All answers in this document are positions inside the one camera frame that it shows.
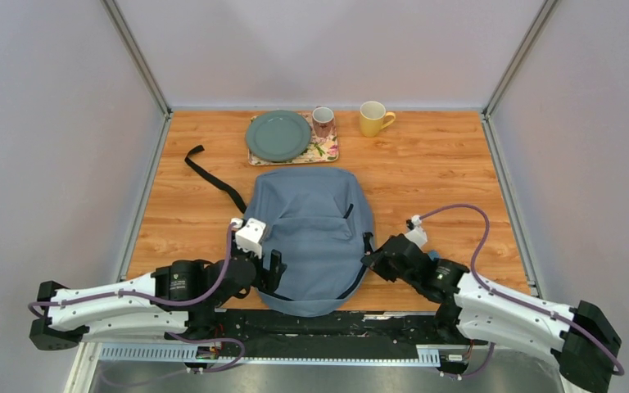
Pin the green ceramic plate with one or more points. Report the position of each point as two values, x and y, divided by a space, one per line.
278 135

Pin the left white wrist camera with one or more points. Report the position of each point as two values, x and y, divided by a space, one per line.
248 235

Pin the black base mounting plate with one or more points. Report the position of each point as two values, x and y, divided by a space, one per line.
338 335

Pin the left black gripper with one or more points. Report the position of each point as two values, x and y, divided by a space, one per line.
269 278

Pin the floral serving tray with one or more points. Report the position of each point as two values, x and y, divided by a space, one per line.
319 150

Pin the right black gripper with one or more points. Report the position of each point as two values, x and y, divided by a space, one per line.
376 262

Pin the aluminium front frame rail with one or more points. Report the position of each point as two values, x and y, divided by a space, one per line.
202 356

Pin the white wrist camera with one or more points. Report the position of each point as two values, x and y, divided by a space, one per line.
248 235
415 233

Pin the yellow ceramic mug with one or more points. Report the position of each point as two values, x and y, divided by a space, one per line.
374 117

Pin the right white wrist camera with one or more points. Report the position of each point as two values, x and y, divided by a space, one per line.
415 233

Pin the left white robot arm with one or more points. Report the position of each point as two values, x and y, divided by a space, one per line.
175 301

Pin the pink patterned mug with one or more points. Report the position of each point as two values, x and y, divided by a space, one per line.
323 121

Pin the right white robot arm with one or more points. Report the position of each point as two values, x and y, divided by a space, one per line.
580 341

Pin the blue-grey fabric backpack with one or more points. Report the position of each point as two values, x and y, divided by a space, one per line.
320 222

